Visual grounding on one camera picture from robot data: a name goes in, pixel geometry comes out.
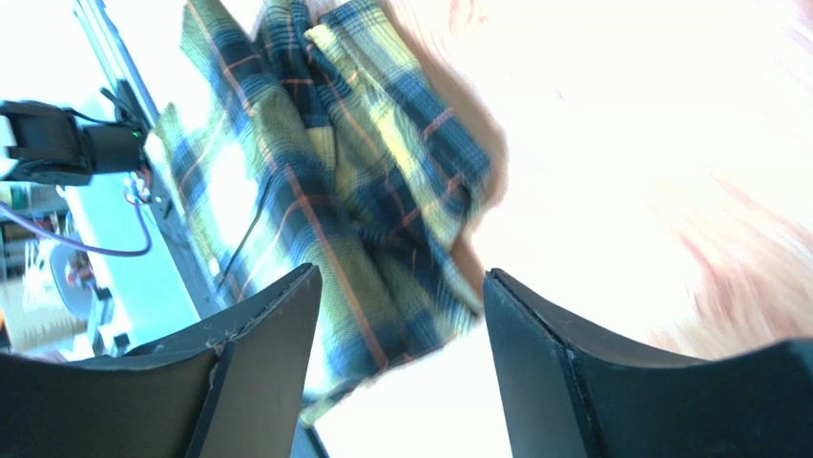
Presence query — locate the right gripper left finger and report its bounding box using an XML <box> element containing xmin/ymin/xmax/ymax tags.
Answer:
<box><xmin>1</xmin><ymin>263</ymin><xmax>323</xmax><ymax>457</ymax></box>

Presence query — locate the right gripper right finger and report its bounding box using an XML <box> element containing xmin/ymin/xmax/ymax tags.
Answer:
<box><xmin>483</xmin><ymin>269</ymin><xmax>812</xmax><ymax>457</ymax></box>

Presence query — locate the yellow plaid long sleeve shirt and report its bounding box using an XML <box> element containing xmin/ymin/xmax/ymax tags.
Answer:
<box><xmin>147</xmin><ymin>1</ymin><xmax>490</xmax><ymax>425</ymax></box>

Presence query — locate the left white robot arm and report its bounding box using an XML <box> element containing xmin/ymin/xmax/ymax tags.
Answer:
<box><xmin>1</xmin><ymin>100</ymin><xmax>145</xmax><ymax>186</ymax></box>

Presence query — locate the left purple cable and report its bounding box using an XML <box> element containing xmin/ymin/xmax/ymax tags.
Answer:
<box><xmin>0</xmin><ymin>190</ymin><xmax>155</xmax><ymax>260</ymax></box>

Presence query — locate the aluminium rail frame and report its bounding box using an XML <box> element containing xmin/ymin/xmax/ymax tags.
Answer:
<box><xmin>73</xmin><ymin>0</ymin><xmax>220</xmax><ymax>318</ymax></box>

